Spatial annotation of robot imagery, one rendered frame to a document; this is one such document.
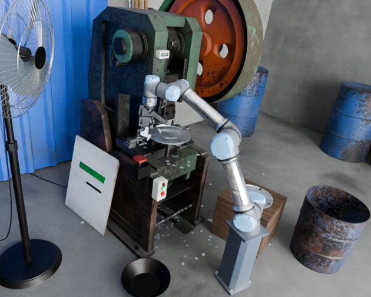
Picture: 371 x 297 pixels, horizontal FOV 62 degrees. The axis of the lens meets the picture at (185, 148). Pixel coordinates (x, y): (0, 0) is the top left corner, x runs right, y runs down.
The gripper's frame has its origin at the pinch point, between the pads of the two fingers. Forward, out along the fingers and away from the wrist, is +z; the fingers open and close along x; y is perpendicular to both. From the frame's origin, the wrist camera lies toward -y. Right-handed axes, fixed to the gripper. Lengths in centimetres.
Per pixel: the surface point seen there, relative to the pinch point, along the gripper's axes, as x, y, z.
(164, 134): -23.6, -15.3, 7.4
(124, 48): -13.3, 16.0, -45.4
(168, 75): -26.2, -13.1, -30.4
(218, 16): -45, -45, -67
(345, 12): -213, -285, -95
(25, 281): 16, 65, 87
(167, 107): -23.2, -14.5, -11.1
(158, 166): -6.5, -9.6, 22.1
